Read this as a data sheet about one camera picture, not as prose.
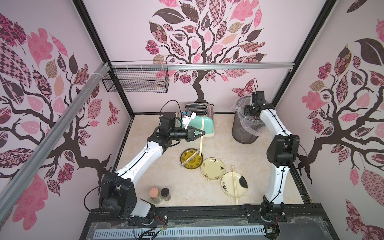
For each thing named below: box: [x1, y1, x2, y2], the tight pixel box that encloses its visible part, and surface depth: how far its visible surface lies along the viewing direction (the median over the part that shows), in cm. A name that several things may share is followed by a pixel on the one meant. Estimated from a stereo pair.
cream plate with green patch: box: [221, 171, 248, 199], surface depth 85 cm
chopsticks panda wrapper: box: [199, 117, 205, 157], surface depth 73 cm
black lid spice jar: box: [161, 187, 171, 202], surface depth 74 cm
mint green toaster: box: [184, 102, 215, 137], surface depth 100 cm
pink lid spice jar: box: [149, 187, 161, 204], surface depth 73 cm
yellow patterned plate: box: [180, 148, 204, 170], surface depth 95 cm
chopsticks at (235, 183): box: [232, 165, 239, 205], surface depth 85 cm
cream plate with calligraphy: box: [200, 157, 226, 181], surface depth 92 cm
